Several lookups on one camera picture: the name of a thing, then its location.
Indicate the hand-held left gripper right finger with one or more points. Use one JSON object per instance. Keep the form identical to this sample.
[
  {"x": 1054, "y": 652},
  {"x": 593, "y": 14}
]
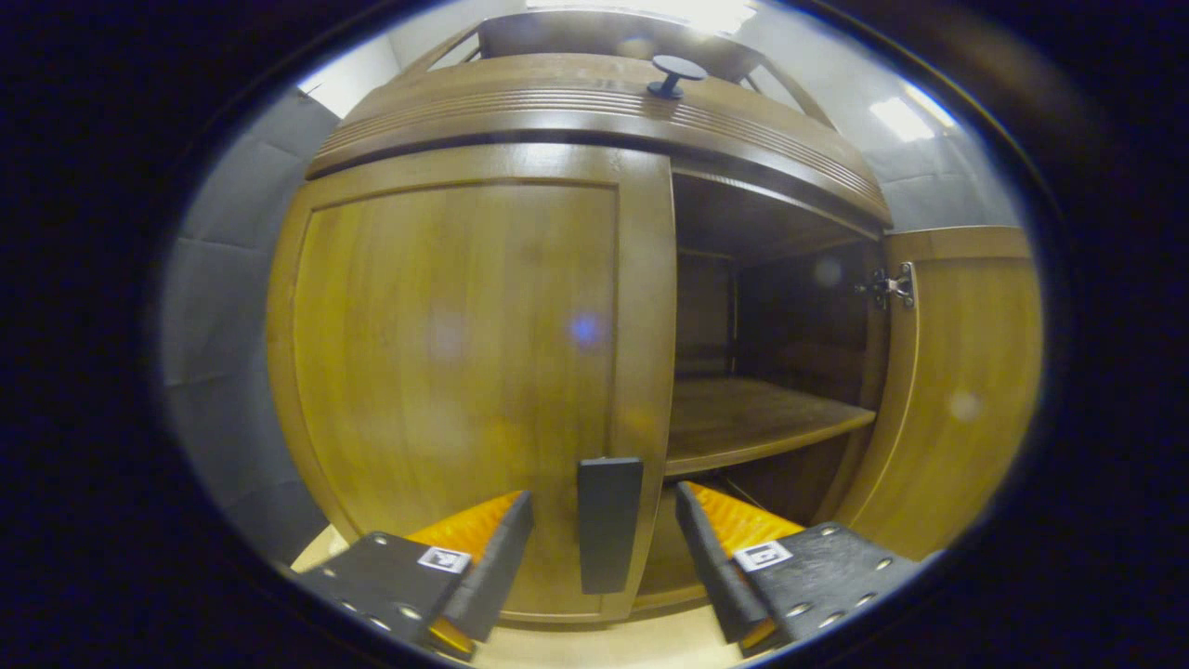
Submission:
[{"x": 711, "y": 567}]

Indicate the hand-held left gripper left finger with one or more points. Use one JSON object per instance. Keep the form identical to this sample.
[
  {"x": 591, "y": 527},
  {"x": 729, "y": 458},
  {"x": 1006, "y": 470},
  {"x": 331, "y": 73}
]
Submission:
[{"x": 502, "y": 567}]

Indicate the wooden cabinet door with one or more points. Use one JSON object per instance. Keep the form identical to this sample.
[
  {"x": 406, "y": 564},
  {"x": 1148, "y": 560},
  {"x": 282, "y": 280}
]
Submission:
[
  {"x": 446, "y": 372},
  {"x": 966, "y": 390}
]

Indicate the wooden double-door shoe cabinet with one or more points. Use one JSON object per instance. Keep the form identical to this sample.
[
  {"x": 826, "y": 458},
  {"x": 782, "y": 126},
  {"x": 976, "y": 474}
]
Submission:
[{"x": 557, "y": 102}]

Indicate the wooden cabinet shelf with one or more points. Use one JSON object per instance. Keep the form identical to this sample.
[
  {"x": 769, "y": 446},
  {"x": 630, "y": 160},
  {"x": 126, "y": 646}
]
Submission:
[{"x": 743, "y": 418}]

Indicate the metal door hinge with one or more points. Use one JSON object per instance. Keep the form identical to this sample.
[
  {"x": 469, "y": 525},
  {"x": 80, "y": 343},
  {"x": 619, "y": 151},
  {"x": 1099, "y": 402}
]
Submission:
[{"x": 892, "y": 286}]

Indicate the small ceiling light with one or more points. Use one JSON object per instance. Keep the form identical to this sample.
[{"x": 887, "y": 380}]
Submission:
[{"x": 901, "y": 116}]

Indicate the black round knob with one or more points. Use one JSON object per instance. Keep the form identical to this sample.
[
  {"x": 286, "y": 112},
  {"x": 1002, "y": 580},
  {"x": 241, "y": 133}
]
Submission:
[{"x": 676, "y": 67}]

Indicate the large ceiling light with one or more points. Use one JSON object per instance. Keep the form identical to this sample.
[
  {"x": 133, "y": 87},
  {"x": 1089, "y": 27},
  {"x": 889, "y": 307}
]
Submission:
[{"x": 669, "y": 11}]

